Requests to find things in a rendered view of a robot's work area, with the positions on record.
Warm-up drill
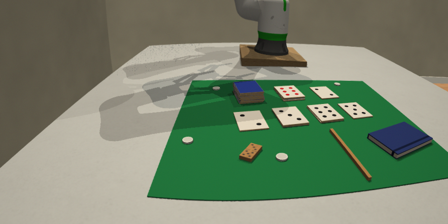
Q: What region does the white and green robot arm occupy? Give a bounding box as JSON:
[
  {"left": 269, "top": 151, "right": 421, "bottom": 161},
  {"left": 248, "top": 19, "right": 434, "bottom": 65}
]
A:
[{"left": 235, "top": 0, "right": 289, "bottom": 56}]

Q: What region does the blue rectangular card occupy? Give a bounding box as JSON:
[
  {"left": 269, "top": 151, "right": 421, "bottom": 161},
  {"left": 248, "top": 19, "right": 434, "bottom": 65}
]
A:
[{"left": 234, "top": 80, "right": 264, "bottom": 94}]

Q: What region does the brown wooden stick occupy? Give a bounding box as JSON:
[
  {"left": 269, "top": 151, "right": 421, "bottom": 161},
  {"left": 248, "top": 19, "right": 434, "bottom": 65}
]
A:
[{"left": 329, "top": 129, "right": 372, "bottom": 181}]

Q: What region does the green felt playing mat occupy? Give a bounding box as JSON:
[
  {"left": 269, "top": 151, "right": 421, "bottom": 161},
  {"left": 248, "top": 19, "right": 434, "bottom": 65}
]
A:
[{"left": 147, "top": 80, "right": 448, "bottom": 201}]

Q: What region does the dark blue notebook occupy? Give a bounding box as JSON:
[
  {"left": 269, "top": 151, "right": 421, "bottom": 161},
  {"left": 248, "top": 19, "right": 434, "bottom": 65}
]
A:
[{"left": 367, "top": 122, "right": 433, "bottom": 159}]

